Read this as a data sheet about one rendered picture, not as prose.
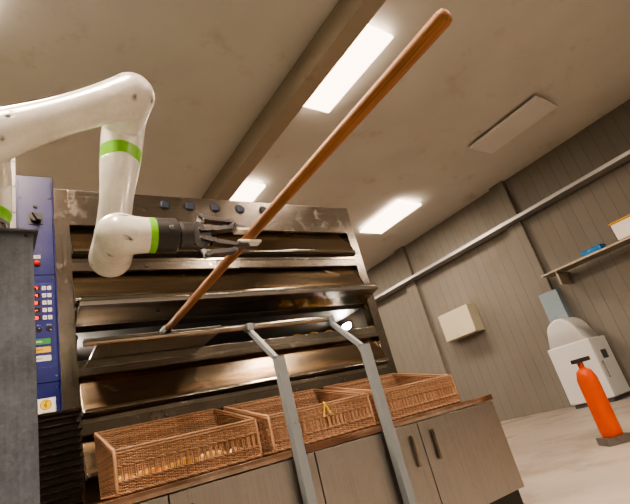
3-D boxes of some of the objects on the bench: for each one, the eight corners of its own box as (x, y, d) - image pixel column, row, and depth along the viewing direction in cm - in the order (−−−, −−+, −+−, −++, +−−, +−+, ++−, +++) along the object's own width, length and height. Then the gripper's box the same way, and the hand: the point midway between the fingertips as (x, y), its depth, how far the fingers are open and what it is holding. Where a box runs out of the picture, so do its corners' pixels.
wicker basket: (96, 502, 191) (91, 432, 201) (225, 466, 221) (215, 407, 231) (114, 499, 154) (107, 413, 164) (266, 456, 184) (252, 387, 194)
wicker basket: (230, 465, 223) (220, 406, 233) (325, 438, 255) (313, 388, 265) (274, 454, 187) (260, 385, 197) (379, 425, 218) (362, 367, 228)
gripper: (169, 216, 127) (248, 219, 140) (176, 269, 122) (258, 267, 135) (176, 202, 122) (258, 206, 135) (184, 257, 116) (269, 256, 129)
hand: (247, 236), depth 133 cm, fingers closed on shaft, 3 cm apart
